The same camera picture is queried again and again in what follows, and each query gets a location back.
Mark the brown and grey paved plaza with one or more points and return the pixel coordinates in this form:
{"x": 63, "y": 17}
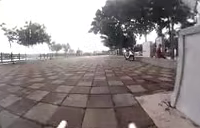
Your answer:
{"x": 88, "y": 83}

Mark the scooter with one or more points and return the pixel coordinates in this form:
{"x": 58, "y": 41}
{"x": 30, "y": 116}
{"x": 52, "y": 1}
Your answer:
{"x": 129, "y": 54}

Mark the row of small trees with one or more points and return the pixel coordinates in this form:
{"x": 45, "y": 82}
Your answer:
{"x": 62, "y": 47}

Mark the white pillar structure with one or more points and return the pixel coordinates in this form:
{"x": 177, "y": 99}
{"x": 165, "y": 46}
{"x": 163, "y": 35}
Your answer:
{"x": 148, "y": 49}

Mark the large dark trees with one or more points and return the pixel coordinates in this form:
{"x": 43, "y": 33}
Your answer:
{"x": 138, "y": 20}

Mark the person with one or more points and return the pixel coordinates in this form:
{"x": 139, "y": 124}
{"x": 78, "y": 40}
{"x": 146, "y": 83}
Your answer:
{"x": 159, "y": 52}

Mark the robot's own part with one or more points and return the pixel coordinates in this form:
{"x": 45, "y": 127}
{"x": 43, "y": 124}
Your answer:
{"x": 132, "y": 125}
{"x": 62, "y": 124}

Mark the small tree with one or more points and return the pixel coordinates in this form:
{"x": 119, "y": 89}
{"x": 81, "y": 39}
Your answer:
{"x": 29, "y": 34}

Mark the pale concrete strip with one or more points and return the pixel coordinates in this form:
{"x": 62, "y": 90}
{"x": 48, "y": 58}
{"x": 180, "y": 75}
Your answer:
{"x": 161, "y": 111}

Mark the railing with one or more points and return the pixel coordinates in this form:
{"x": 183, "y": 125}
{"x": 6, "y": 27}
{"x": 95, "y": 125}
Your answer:
{"x": 8, "y": 57}

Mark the grey concrete wall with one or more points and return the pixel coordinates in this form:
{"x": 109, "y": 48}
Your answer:
{"x": 196, "y": 73}

